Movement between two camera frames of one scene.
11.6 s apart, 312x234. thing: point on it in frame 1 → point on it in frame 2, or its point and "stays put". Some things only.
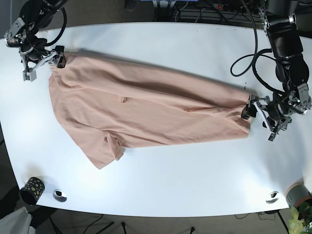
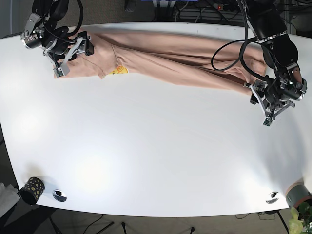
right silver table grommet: x=272 y=197 stays put
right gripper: x=277 y=125 → x=273 y=100
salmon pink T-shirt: x=111 y=105 → x=204 y=60
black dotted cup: x=32 y=190 stays put
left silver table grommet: x=59 y=196 stays put
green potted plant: x=301 y=221 stays put
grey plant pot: x=297 y=193 stays put
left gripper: x=29 y=74 → x=60 y=53
